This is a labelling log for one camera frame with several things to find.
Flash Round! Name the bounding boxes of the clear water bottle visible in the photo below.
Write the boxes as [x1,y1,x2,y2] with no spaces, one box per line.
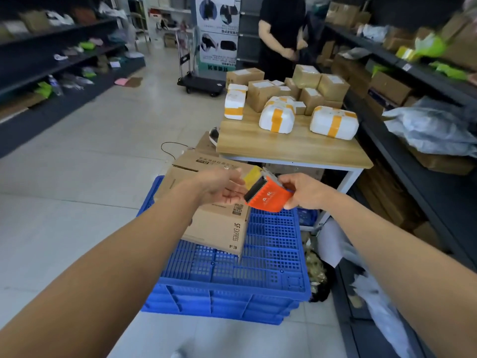
[48,74,64,97]

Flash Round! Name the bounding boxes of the white plastic sheet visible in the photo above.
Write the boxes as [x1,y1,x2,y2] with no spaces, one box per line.
[317,218,360,269]

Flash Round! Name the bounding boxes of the green plastic bag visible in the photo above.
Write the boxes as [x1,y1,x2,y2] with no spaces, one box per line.
[414,33,447,58]

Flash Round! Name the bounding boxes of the blue plastic crate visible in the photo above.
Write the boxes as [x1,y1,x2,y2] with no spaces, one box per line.
[137,175,312,326]

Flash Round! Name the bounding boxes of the bag of gold items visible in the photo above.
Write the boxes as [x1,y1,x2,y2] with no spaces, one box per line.
[303,233,333,303]

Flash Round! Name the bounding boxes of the grey plastic bags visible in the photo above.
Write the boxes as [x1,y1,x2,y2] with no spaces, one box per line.
[382,96,477,158]

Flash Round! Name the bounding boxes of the person's left hand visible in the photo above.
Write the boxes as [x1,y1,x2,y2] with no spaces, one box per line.
[193,167,247,207]

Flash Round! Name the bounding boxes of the black platform hand trolley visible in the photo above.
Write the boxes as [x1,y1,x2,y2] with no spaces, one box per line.
[175,29,226,98]

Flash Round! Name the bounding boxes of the large printed cardboard box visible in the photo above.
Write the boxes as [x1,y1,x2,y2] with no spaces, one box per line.
[154,150,258,258]

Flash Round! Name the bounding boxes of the person's right hand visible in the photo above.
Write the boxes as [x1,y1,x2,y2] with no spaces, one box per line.
[278,173,337,211]

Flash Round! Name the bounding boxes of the flat cardboard box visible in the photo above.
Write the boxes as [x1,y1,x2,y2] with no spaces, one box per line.
[195,131,220,158]

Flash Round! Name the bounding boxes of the person's left forearm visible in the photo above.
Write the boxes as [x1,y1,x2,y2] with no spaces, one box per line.
[0,177,209,358]

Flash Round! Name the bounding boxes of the dark metal shelf unit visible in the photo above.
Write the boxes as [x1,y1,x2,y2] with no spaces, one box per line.
[0,0,147,159]
[311,0,477,358]

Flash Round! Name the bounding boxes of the orange tape dispenser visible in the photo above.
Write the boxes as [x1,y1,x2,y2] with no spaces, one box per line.
[243,166,295,213]

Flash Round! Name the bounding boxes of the black cable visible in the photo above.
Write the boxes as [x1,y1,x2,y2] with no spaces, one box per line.
[160,141,196,161]

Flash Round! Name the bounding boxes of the small blue basket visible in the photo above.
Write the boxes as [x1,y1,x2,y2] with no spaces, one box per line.
[297,208,319,227]

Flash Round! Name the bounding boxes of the wooden top table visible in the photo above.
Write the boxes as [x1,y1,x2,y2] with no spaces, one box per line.
[216,103,374,235]

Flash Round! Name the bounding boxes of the standing poster banner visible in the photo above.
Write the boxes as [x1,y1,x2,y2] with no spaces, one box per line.
[194,0,241,72]

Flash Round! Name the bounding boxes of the person's right forearm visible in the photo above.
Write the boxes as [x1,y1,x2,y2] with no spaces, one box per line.
[323,189,477,358]

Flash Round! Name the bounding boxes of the pile of small cardboard boxes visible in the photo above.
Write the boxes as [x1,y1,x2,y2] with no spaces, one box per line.
[226,64,351,117]

